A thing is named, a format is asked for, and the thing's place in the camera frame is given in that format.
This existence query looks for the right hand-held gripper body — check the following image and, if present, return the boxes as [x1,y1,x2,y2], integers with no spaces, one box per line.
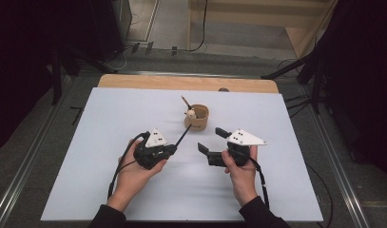
[206,128,268,168]

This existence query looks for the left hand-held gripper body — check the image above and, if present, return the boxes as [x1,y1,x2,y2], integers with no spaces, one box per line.
[132,127,168,171]

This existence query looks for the dark green pencil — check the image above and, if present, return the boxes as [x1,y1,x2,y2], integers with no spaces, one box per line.
[174,123,193,148]

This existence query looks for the tan fabric pen holder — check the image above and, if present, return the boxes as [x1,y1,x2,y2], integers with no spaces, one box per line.
[184,104,210,132]

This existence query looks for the brush with gold ferrule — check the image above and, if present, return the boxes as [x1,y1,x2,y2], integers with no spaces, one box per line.
[180,95,193,110]

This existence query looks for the person's left hand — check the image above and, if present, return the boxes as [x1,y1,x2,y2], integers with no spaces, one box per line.
[112,140,169,207]

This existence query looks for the person's right hand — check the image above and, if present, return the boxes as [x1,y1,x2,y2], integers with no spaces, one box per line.
[221,145,260,207]

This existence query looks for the small cream plush toy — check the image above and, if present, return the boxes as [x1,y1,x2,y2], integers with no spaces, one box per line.
[184,107,198,120]

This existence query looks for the white table board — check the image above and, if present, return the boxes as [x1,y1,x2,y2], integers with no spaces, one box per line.
[40,86,324,222]

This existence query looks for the wooden table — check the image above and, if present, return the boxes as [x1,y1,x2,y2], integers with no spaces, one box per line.
[97,73,280,95]

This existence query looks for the black metal stand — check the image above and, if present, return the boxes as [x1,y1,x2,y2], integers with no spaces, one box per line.
[49,43,120,106]
[260,52,329,116]

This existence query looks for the light wooden desk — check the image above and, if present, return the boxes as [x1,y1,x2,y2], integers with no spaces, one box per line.
[186,0,339,60]

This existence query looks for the black cabinet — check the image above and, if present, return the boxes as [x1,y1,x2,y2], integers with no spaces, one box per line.
[86,0,133,62]

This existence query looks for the black curtain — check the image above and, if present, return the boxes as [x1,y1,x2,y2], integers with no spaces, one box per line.
[0,0,95,154]
[320,0,387,179]

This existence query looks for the left hand-held gripper cable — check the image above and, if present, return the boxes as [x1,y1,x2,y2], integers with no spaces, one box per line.
[106,130,151,201]

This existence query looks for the hand-held gripper cable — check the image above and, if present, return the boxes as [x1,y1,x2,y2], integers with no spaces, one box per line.
[248,156,271,211]
[106,130,151,201]

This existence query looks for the right hand-held gripper cable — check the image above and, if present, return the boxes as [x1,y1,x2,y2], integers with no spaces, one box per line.
[248,156,271,211]

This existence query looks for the thin black floor cable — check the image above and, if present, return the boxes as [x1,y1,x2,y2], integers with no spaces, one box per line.
[304,162,335,228]

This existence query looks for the black hanging power cable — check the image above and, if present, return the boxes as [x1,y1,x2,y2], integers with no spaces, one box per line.
[186,0,209,53]

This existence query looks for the metal floor rail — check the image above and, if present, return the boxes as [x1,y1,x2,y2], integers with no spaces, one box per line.
[301,83,371,228]
[0,74,73,228]

